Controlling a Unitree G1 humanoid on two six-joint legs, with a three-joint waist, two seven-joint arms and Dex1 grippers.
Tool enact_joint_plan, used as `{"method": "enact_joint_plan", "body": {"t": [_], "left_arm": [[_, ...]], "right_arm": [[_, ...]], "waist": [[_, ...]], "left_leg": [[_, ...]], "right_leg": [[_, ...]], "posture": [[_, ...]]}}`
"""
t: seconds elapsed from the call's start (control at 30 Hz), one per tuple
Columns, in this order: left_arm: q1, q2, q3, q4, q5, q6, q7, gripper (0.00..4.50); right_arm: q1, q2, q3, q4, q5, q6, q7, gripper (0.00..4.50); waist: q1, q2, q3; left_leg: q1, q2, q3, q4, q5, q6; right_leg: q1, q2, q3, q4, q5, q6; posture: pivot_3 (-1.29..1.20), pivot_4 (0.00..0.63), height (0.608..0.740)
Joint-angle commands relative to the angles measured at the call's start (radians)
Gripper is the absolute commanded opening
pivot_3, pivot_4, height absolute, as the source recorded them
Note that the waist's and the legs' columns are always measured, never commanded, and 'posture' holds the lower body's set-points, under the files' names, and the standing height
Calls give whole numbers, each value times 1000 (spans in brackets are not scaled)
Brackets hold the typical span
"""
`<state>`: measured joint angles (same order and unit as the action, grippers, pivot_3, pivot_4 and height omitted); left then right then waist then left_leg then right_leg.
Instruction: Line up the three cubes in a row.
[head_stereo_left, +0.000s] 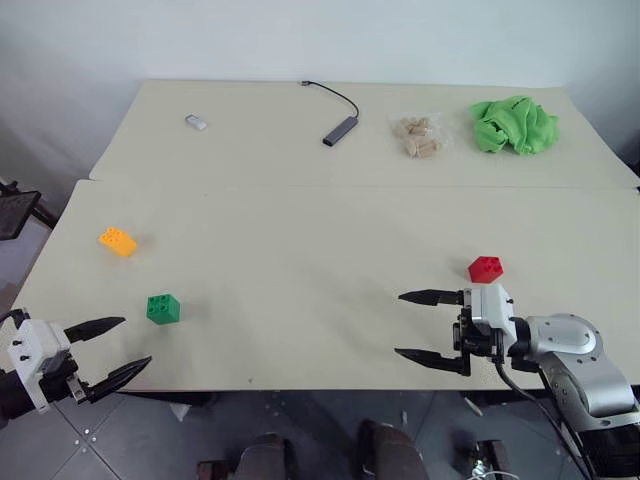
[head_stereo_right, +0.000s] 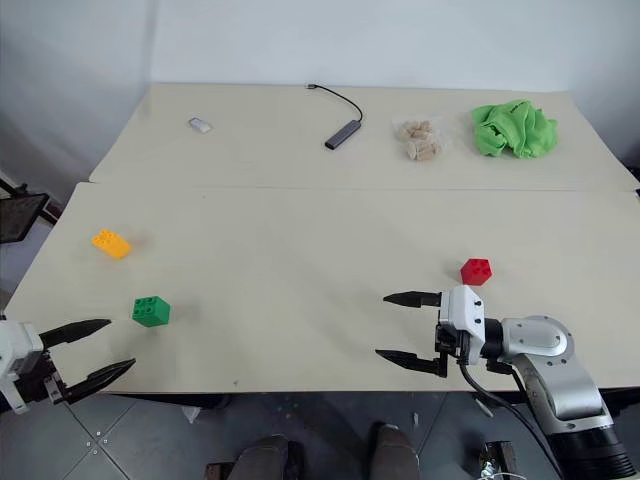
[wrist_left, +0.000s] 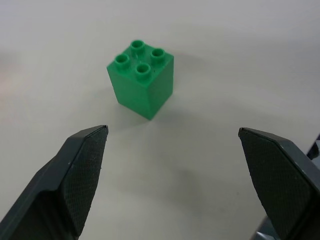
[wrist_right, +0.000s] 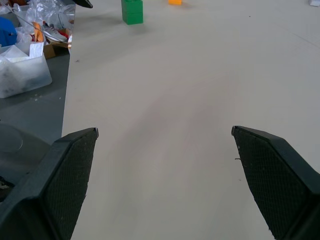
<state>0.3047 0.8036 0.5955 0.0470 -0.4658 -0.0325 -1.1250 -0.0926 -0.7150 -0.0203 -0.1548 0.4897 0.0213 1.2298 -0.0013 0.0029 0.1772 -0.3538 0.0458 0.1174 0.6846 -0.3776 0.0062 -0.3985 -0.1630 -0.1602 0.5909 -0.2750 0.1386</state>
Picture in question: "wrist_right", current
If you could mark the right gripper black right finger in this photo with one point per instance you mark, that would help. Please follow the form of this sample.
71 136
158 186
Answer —
280 185

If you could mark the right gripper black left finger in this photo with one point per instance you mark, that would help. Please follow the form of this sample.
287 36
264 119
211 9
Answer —
37 190

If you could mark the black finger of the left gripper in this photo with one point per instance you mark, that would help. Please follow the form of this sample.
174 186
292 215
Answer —
84 3

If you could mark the crumpled clear plastic bag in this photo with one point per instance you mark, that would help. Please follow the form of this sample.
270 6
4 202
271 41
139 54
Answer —
47 11

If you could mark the green building block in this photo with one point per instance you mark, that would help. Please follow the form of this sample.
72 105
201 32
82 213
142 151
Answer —
132 13

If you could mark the orange wrapped item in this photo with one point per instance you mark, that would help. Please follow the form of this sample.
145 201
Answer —
38 31

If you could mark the brown cardboard box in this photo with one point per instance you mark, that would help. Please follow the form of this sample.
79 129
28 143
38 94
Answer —
51 50

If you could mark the clear round plastic disc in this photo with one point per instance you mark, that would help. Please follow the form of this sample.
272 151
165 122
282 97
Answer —
8 138

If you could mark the white folded paper piece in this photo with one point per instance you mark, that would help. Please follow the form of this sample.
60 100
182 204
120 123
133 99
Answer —
36 50

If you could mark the blue plastic object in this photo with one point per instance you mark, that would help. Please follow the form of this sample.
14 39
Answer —
6 31

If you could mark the yellow building block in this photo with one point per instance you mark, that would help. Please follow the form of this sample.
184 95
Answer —
175 2

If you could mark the translucent plastic storage bin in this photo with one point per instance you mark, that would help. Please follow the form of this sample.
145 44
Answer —
22 75

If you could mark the small white object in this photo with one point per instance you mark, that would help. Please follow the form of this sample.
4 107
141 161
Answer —
315 2

